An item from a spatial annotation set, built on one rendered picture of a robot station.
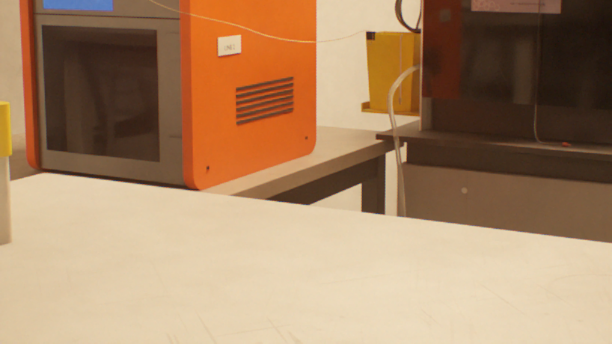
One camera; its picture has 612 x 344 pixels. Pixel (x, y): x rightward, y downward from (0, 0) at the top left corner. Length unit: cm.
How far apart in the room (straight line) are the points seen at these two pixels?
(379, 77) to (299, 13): 30
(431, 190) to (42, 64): 79
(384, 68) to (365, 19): 126
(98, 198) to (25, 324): 31
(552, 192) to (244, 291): 149
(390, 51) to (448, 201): 34
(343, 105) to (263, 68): 166
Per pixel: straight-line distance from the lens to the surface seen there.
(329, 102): 364
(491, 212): 216
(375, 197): 239
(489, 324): 62
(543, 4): 215
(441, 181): 218
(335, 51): 361
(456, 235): 80
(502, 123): 223
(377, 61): 230
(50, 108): 199
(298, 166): 203
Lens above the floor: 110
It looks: 10 degrees down
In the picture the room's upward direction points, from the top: straight up
